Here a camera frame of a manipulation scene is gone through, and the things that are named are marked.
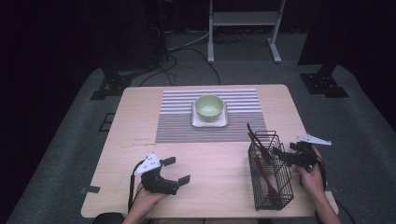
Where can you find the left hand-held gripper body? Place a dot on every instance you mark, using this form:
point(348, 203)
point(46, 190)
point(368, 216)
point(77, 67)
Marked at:
point(155, 182)

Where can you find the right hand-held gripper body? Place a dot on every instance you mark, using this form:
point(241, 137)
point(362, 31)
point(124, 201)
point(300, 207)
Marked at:
point(305, 155)

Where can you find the light green bowl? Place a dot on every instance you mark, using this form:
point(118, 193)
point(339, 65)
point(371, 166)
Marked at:
point(209, 109)

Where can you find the person's left hand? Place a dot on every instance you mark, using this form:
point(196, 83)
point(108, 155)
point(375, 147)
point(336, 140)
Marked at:
point(147, 199)

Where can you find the person's right hand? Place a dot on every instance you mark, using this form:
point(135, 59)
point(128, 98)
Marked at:
point(311, 182)

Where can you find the dark brown wooden utensil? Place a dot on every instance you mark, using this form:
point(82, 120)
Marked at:
point(253, 133)
point(256, 145)

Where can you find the striped woven placemat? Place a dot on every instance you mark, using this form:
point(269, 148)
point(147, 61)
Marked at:
point(177, 124)

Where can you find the white square plate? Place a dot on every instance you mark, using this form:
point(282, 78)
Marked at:
point(199, 123)

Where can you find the black stand base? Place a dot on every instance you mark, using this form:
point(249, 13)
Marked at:
point(112, 85)
point(323, 84)

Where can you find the white metal stand frame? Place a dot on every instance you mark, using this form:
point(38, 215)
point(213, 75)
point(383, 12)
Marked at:
point(244, 18)

